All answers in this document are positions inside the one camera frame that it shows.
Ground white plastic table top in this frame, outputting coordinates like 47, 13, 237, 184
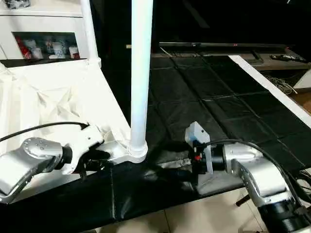
0, 57, 149, 203

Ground white plastic table leg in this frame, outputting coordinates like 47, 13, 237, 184
80, 0, 102, 67
128, 0, 155, 152

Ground black mat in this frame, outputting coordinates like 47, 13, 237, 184
0, 54, 311, 233

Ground white flat strip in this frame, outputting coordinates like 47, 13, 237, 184
228, 55, 311, 130

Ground white low furniture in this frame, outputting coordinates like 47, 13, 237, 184
294, 68, 311, 94

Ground black remote control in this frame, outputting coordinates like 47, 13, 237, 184
270, 54, 307, 63

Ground black cabinet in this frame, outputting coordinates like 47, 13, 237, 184
90, 0, 311, 57

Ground white glass-door cabinet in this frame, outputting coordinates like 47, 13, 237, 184
0, 0, 94, 62

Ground grey object on cabinet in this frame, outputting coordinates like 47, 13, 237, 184
4, 0, 31, 10

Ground black cable coil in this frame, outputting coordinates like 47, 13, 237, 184
292, 167, 311, 196

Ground tangled light cables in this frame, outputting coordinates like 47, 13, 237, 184
264, 73, 297, 96

